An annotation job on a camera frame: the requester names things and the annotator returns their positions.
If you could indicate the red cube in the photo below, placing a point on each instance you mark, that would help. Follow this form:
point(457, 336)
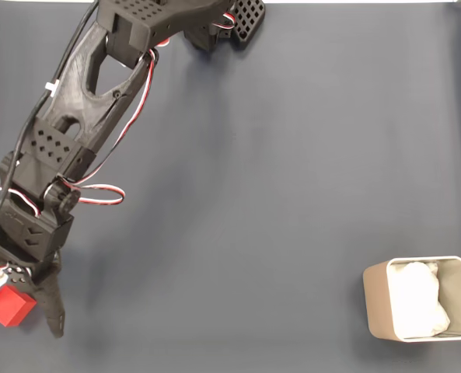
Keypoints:
point(10, 307)

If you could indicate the beige open-top box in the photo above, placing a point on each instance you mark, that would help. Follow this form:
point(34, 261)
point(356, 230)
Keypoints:
point(376, 303)

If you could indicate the dark grey table mat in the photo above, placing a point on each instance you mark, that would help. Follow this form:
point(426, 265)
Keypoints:
point(230, 233)

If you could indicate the white crumpled paper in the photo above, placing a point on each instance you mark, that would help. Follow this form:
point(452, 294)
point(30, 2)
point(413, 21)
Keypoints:
point(413, 299)

